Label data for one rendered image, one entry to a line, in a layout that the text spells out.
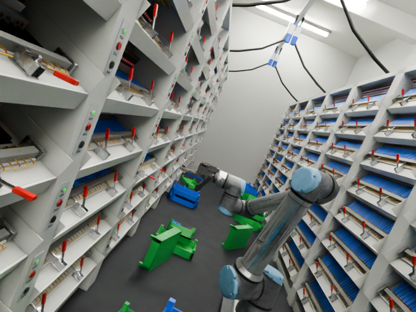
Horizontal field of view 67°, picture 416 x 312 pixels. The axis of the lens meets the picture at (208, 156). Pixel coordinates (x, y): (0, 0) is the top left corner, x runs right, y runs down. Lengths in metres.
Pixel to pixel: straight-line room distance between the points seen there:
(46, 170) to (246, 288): 1.10
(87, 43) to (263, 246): 1.10
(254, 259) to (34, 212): 1.00
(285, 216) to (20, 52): 1.15
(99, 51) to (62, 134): 0.19
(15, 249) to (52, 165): 0.20
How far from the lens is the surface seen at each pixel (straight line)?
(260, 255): 1.49
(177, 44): 1.40
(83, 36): 0.72
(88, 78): 0.70
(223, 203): 1.75
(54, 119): 0.73
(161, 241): 1.88
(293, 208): 1.39
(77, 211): 1.04
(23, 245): 0.82
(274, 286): 1.69
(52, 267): 1.13
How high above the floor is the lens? 0.96
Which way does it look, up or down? 7 degrees down
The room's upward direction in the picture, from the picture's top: 23 degrees clockwise
